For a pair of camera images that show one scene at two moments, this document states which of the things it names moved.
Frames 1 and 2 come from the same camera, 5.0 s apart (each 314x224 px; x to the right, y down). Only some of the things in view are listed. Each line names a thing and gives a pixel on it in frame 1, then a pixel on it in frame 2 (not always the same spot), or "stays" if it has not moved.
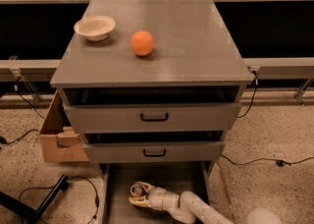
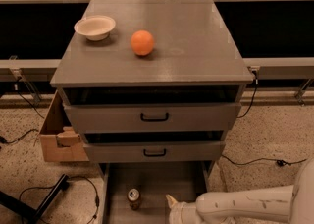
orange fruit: [142, 42] stays
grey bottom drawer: [117, 179] stays
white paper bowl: [94, 28] stays
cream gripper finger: [144, 185] to [171, 201]
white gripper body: [155, 198] to [183, 210]
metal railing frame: [29, 71] stays
